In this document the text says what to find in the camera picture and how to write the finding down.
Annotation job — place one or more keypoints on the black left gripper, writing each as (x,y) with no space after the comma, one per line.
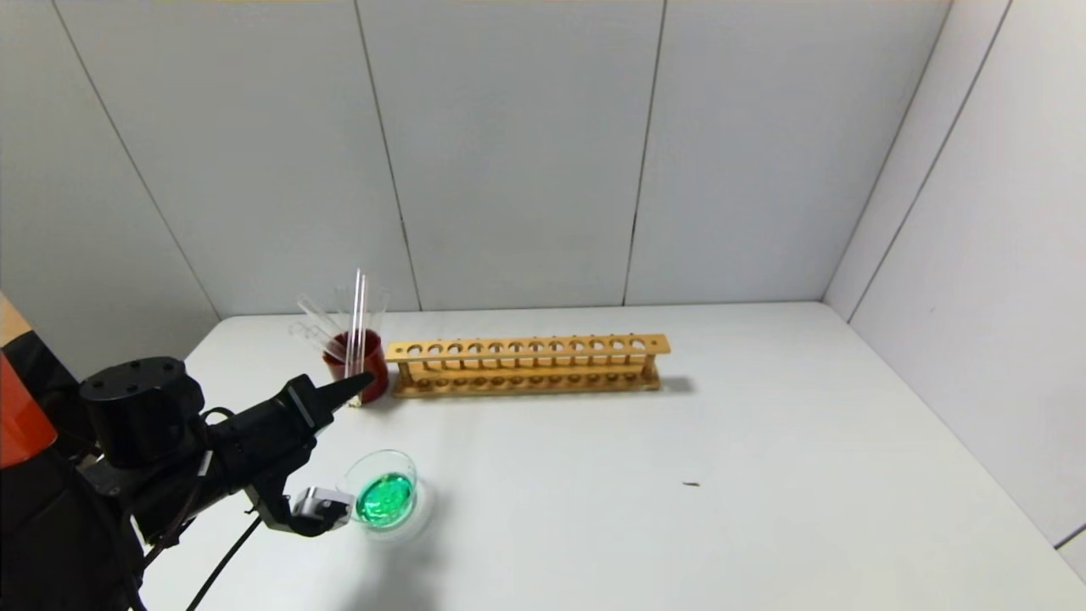
(303,399)

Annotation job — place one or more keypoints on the yellow pigment glass test tube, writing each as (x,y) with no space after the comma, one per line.
(357,331)

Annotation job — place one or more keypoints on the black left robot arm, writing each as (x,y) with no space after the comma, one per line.
(140,407)

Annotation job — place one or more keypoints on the empty clear glass test tube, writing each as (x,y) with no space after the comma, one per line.
(310,339)
(321,324)
(379,311)

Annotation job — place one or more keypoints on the wooden test tube rack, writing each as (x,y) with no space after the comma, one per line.
(526,348)

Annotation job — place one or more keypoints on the red plastic cup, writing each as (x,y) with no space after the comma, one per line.
(377,369)

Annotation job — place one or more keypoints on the clear glass dish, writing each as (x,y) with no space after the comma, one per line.
(386,501)

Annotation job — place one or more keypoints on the orange robot body panel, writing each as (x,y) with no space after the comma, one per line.
(19,412)

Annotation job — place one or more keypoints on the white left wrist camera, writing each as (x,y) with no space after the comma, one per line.
(327,505)

